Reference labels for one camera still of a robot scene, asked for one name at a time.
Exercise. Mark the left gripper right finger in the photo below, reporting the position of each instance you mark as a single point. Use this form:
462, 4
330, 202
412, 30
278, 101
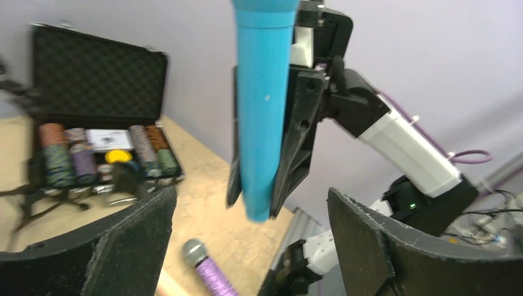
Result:
381, 256

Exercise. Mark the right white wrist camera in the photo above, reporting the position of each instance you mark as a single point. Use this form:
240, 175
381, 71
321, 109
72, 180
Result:
302, 49

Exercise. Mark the black tripod shock-mount stand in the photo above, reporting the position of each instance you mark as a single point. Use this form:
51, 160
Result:
26, 100

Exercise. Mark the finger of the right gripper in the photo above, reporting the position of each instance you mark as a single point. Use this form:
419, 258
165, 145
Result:
234, 187

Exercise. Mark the purple glitter microphone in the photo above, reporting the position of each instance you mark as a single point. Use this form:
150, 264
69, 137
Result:
196, 255

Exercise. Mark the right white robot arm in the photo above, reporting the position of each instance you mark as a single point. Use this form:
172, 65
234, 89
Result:
424, 197

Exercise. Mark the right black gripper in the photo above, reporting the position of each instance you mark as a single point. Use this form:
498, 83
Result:
327, 90

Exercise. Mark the black poker chip case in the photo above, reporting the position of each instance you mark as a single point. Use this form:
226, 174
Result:
85, 81

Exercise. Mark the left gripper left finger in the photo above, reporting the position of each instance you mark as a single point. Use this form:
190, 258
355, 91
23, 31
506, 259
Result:
120, 254

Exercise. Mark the pink microphone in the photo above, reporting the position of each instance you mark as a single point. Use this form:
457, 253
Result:
167, 286

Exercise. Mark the blue microphone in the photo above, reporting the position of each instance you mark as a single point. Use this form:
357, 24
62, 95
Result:
264, 32

